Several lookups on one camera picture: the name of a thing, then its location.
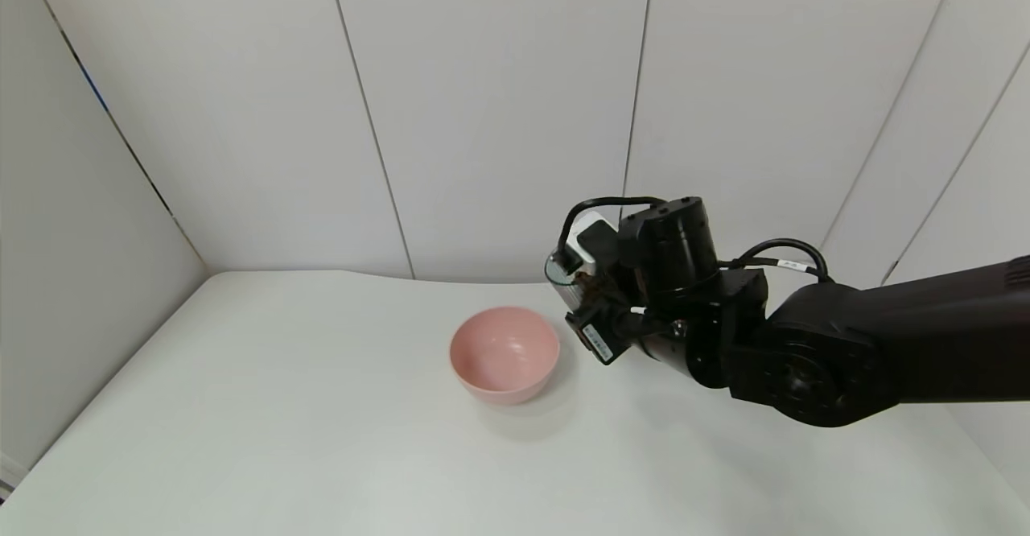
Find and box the black camera cable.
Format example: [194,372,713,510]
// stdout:
[557,195,669,273]

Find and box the pink bowl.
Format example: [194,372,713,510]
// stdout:
[449,306,561,406]

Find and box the black cable with white tag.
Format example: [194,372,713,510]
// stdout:
[723,237,834,284]

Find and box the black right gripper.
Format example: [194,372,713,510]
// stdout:
[564,275,645,366]

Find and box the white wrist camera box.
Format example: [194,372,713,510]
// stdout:
[563,209,617,268]

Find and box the blue ribbed transparent cup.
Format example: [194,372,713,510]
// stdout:
[545,250,606,313]

